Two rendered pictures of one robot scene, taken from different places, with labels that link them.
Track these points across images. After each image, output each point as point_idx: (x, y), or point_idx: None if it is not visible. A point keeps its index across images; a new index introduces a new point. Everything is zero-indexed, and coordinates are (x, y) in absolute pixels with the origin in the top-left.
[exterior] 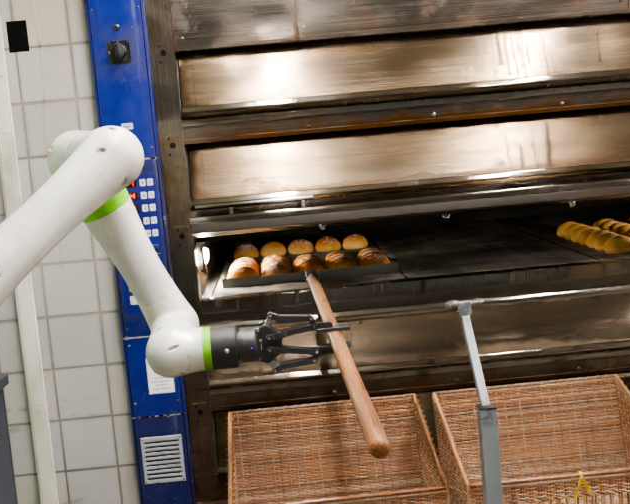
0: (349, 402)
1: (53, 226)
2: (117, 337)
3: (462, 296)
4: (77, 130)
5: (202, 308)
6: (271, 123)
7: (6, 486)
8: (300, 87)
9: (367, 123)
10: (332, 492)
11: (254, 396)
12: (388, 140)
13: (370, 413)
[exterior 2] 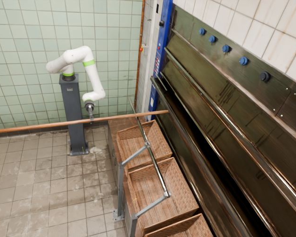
0: (164, 140)
1: (57, 64)
2: None
3: (187, 146)
4: (82, 46)
5: (159, 96)
6: (177, 64)
7: (74, 98)
8: (182, 59)
9: (190, 82)
10: (159, 151)
11: None
12: (193, 91)
13: (7, 129)
